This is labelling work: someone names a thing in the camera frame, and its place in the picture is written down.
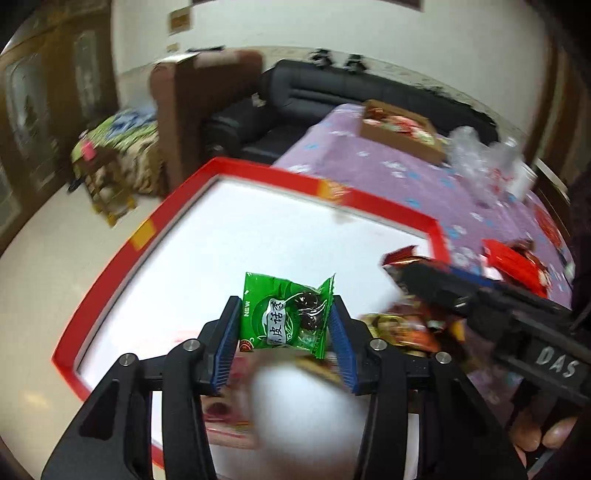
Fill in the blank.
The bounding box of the white round object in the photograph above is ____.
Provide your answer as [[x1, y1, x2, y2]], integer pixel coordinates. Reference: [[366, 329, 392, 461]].
[[249, 362, 370, 462]]

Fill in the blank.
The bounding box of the gold red snack packet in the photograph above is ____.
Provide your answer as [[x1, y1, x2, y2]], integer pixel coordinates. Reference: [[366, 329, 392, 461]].
[[381, 246, 432, 278]]

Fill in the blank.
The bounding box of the wooden door frame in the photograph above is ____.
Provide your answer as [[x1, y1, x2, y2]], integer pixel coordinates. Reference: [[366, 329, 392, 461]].
[[531, 0, 591, 195]]

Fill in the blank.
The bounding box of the pink red snack packet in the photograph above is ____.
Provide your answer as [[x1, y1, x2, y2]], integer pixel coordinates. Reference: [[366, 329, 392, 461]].
[[203, 355, 259, 446]]

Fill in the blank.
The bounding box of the cardboard box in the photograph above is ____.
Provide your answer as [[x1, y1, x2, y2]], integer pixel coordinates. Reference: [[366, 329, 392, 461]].
[[360, 99, 446, 164]]

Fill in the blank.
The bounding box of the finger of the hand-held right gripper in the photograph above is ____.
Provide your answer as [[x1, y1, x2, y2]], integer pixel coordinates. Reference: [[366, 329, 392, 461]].
[[399, 261, 502, 320]]

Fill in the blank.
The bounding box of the clear plastic bag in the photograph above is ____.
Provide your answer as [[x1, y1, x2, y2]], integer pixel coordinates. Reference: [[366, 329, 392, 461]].
[[445, 126, 536, 208]]

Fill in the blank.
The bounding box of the black sofa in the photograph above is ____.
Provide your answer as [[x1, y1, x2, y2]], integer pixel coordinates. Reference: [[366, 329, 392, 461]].
[[205, 59, 499, 164]]

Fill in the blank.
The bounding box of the green snack packet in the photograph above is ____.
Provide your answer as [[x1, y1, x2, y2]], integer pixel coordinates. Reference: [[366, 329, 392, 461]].
[[239, 272, 336, 361]]

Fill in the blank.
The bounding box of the purple floral blanket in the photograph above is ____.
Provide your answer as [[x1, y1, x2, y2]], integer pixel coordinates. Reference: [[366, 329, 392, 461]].
[[272, 104, 578, 398]]

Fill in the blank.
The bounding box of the wooden cabinet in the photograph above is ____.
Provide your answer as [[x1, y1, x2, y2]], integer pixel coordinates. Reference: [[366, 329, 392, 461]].
[[0, 18, 118, 250]]

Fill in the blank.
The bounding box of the colourful patterned cloth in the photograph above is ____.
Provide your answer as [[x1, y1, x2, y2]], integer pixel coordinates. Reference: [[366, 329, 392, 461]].
[[69, 108, 160, 195]]

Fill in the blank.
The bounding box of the small gold wall frame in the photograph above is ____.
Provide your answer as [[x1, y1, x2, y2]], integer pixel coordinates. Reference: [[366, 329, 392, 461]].
[[168, 9, 192, 35]]

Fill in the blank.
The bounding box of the wooden stool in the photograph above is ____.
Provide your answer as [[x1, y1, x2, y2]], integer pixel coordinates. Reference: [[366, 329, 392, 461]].
[[87, 182, 136, 228]]

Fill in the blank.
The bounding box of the gold orange snack packet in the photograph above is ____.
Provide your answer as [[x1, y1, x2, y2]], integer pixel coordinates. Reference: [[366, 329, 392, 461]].
[[360, 311, 441, 358]]

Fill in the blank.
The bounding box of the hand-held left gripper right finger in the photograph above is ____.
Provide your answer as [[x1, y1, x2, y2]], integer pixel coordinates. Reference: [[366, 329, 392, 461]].
[[329, 294, 527, 480]]

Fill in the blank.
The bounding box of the brown armchair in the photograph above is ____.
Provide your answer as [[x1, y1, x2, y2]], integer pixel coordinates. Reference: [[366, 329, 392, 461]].
[[148, 50, 264, 197]]

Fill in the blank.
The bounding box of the person's right hand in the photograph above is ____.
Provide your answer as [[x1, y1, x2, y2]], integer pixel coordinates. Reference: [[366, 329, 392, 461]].
[[508, 414, 580, 468]]

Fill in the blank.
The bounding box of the red-rimmed white tray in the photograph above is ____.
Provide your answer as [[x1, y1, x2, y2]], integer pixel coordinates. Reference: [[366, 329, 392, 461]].
[[52, 157, 451, 480]]

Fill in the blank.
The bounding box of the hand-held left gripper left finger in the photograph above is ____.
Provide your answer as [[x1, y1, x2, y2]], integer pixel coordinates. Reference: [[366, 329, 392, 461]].
[[41, 295, 243, 480]]

